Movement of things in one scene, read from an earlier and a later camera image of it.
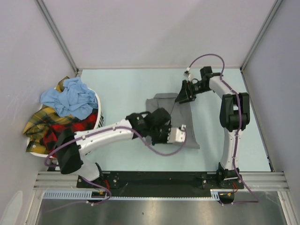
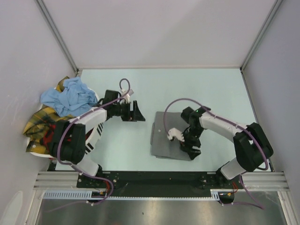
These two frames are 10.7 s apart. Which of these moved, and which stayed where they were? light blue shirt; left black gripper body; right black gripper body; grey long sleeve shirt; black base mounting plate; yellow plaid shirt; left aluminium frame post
Moved: right black gripper body; left black gripper body; grey long sleeve shirt
Stayed: black base mounting plate; light blue shirt; yellow plaid shirt; left aluminium frame post
